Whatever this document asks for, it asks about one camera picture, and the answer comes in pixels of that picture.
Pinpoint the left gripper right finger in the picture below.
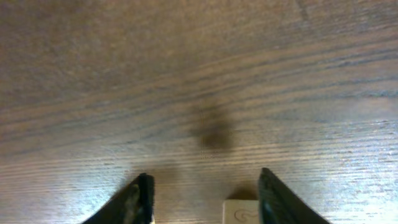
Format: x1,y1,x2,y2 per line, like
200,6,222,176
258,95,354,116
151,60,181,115
258,167,329,224

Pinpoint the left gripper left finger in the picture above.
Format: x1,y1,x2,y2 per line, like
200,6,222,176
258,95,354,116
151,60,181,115
83,173,155,224

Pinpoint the yellow block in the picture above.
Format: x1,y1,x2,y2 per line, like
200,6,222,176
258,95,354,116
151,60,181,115
223,199,259,224

